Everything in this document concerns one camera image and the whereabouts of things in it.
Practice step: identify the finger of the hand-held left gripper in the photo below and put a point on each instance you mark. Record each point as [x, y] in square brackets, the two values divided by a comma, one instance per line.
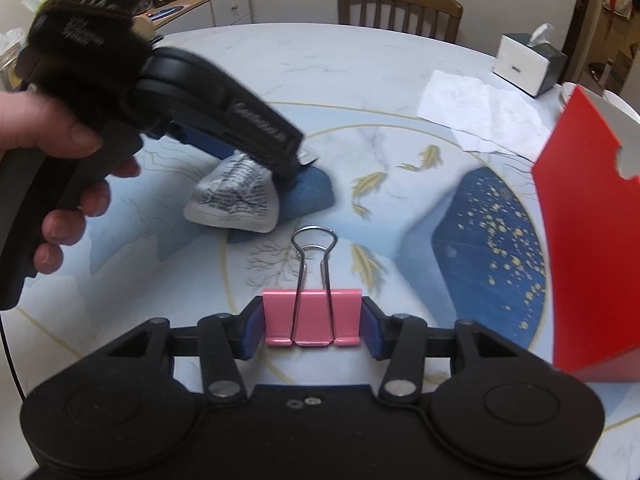
[290, 162]
[205, 142]

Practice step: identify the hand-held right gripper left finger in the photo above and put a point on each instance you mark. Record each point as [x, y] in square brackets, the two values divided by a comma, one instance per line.
[252, 332]

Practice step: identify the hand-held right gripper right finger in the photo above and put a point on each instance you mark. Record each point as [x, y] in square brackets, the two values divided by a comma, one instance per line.
[372, 332]

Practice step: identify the pink binder clip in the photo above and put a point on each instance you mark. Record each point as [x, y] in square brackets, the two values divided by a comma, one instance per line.
[277, 315]

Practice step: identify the silver foil packet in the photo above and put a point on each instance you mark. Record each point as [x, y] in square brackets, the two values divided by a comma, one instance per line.
[230, 200]

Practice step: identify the red cardboard box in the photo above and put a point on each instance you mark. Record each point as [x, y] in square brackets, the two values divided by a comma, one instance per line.
[590, 260]

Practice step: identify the person's left hand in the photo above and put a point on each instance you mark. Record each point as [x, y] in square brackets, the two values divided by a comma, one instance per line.
[45, 125]

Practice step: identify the white sideboard cabinet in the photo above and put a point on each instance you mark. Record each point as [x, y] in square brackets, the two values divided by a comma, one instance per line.
[220, 5]

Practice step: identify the wooden slat-back chair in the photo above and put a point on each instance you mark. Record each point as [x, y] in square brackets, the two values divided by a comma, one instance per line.
[400, 5]

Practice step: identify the white paper sheet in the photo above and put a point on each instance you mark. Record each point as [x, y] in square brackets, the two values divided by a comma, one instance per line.
[480, 110]

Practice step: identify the white green tissue box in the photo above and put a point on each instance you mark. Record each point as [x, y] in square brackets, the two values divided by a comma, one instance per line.
[525, 65]

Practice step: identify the stack of white bowls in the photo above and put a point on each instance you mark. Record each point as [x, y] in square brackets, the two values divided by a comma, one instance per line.
[567, 95]

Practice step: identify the white bowl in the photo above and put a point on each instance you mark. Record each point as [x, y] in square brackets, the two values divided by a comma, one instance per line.
[622, 102]

